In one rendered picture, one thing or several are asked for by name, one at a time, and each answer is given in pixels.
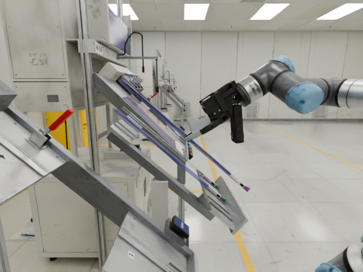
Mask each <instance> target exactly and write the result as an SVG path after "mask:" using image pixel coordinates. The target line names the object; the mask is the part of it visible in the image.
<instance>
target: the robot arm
mask: <svg viewBox="0 0 363 272"><path fill-rule="evenodd" d="M269 92H270V93H272V94H273V95H274V96H275V97H277V98H278V99H279V100H281V101H282V102H283V103H285V104H286V105H287V106H288V107H289V108H290V109H292V110H295V111H296V112H298V113H300V114H308V113H309V112H312V111H314V110H315V109H316V108H317V107H318V106H323V105H324V106H333V107H342V108H349V109H353V110H361V111H363V79H341V78H304V77H301V76H299V75H297V74H295V67H294V64H293V62H292V61H291V60H289V58H288V57H286V56H284V55H279V56H277V57H275V58H273V59H272V60H269V61H267V62H266V63H265V64H264V65H263V66H261V67H260V68H258V69H257V70H255V71H254V72H252V73H251V74H249V75H248V76H246V77H245V78H243V79H242V80H240V81H239V82H237V83H236V82H235V80H233V81H230V82H228V83H227V84H225V85H224V86H222V87H221V88H219V89H218V90H216V91H215V92H212V93H211V94H209V95H208V96H207V97H209V96H210V97H209V98H208V99H206V98H207V97H205V98H204V99H206V100H204V99H202V100H201V101H199V103H200V104H201V106H202V109H203V110H204V112H205V113H206V114H207V115H208V117H209V118H208V117H206V116H204V115H203V116H201V117H199V118H196V117H194V116H192V115H190V116H188V117H187V123H188V125H189V128H190V132H189V133H188V134H187V135H188V136H187V137H186V138H184V140H193V139H195V138H197V137H199V136H201V135H203V134H205V133H207V132H209V131H211V130H212V129H214V128H216V127H217V126H219V125H220V124H222V123H224V122H225V121H227V120H228V119H229V118H230V123H231V140H232V141H233V142H235V143H236V144H239V143H243V142H244V132H243V114H242V106H243V107H246V106H248V105H249V104H252V103H254V102H255V101H257V100H258V99H260V98H261V97H263V96H264V95H266V94H268V93H269ZM234 97H235V98H234ZM203 100H204V101H203ZM239 103H240V104H241V105H239ZM233 104H234V105H233ZM360 239H361V242H355V243H353V244H350V245H349V246H348V247H347V248H346V249H344V250H343V251H342V252H341V253H340V254H338V255H337V256H336V257H334V258H333V259H331V260H330V261H328V262H324V263H321V264H320V266H318V267H317V268H316V269H315V271H314V272H363V234H362V237H361V238H360Z"/></svg>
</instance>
